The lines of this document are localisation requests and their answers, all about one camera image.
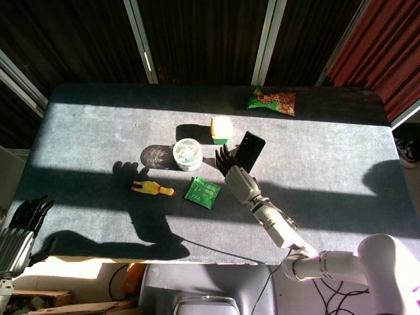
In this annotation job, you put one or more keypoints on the cardboard box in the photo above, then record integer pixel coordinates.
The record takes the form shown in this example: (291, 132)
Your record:
(82, 308)
(42, 297)

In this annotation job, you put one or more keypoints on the grey robot torso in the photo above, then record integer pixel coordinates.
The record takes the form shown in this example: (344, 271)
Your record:
(203, 285)

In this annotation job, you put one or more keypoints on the black white shoe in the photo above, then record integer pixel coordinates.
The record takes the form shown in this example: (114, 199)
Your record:
(408, 151)

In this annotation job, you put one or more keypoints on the red curtain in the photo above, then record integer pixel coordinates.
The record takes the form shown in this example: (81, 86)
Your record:
(377, 49)

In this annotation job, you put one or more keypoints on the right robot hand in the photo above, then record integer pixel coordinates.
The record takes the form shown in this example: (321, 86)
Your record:
(243, 185)

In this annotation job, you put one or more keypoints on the clear plastic round jar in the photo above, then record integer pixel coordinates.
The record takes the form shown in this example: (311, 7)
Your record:
(187, 154)

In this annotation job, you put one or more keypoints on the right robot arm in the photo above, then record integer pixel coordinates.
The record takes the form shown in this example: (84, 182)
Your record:
(282, 229)

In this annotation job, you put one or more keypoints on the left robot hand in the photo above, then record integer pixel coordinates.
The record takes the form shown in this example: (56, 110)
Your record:
(19, 236)

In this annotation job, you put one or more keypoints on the green orange snack bag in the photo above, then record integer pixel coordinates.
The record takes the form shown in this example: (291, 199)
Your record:
(272, 101)

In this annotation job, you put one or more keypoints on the blue-grey table cloth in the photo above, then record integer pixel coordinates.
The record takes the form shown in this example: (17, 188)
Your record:
(311, 164)

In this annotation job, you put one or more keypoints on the green foil sachet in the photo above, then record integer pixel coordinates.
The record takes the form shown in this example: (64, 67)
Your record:
(201, 193)

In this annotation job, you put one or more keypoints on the white window frame post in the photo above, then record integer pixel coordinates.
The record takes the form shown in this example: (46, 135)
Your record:
(344, 39)
(265, 42)
(19, 85)
(142, 42)

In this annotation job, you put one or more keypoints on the green bin yellow lid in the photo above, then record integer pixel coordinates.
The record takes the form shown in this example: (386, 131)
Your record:
(221, 129)

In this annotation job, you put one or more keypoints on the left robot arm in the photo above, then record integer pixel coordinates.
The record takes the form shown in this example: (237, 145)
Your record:
(5, 292)

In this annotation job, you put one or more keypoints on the yellow rubber chicken toy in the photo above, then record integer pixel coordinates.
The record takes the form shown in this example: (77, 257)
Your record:
(151, 187)

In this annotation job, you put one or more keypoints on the orange plastic object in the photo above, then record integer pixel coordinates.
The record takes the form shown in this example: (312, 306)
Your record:
(134, 279)

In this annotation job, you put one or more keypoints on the wooden table edge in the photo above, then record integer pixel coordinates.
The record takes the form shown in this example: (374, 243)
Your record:
(82, 260)

